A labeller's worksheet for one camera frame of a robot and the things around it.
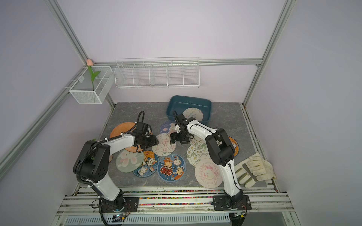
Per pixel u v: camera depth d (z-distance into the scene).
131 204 0.74
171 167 0.87
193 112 1.15
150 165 0.87
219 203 0.73
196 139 0.99
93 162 0.48
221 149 0.54
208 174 0.85
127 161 0.89
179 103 1.23
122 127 1.05
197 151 0.94
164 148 0.94
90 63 0.89
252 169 0.84
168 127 1.06
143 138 0.76
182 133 0.81
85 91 0.82
